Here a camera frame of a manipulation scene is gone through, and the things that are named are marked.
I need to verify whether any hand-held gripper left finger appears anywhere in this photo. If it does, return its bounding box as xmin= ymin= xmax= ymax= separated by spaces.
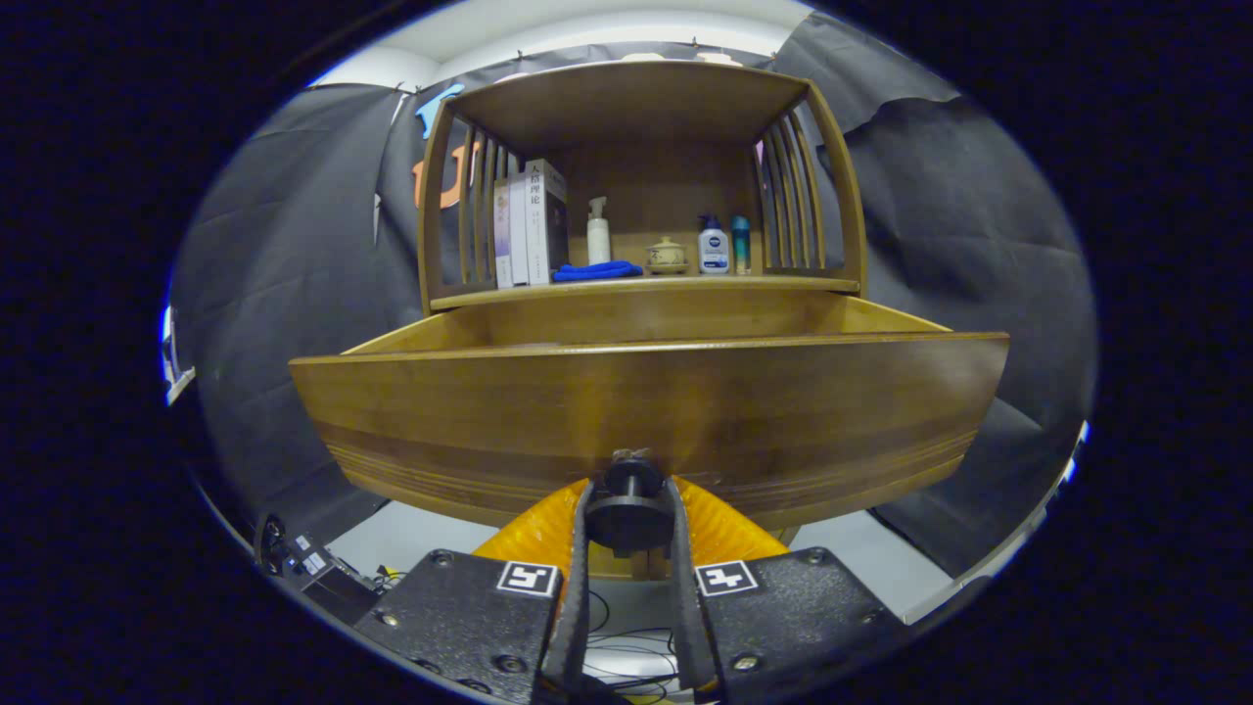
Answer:
xmin=352 ymin=478 xmax=596 ymax=705

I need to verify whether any white lotion bottle blue cap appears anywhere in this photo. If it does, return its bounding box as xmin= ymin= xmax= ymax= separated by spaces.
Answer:
xmin=698 ymin=214 xmax=730 ymax=275

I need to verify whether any wooden cabinet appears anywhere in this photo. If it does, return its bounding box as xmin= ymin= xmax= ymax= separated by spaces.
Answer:
xmin=416 ymin=61 xmax=870 ymax=314

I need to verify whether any blue folded cloth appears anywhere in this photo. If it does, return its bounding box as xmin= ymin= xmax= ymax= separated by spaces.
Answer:
xmin=552 ymin=259 xmax=644 ymax=283

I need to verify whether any white pump bottle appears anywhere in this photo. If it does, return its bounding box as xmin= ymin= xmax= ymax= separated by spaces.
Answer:
xmin=586 ymin=197 xmax=612 ymax=265

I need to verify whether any white book dark portrait cover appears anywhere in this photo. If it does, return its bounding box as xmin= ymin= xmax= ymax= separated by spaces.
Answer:
xmin=526 ymin=159 xmax=570 ymax=286

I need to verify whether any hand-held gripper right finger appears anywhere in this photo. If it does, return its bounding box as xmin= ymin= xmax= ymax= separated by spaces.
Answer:
xmin=668 ymin=476 xmax=909 ymax=698

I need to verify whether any wooden drawer with black knob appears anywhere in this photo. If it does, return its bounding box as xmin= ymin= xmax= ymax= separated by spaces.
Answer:
xmin=289 ymin=292 xmax=1011 ymax=559

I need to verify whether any tangle of black cables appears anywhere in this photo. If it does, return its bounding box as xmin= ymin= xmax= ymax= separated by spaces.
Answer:
xmin=585 ymin=587 xmax=686 ymax=704

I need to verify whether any wooden countertop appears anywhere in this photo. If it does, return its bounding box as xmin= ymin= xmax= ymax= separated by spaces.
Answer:
xmin=431 ymin=274 xmax=862 ymax=312

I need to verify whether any pale pink book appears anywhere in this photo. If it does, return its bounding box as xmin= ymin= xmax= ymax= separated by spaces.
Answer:
xmin=493 ymin=178 xmax=514 ymax=289

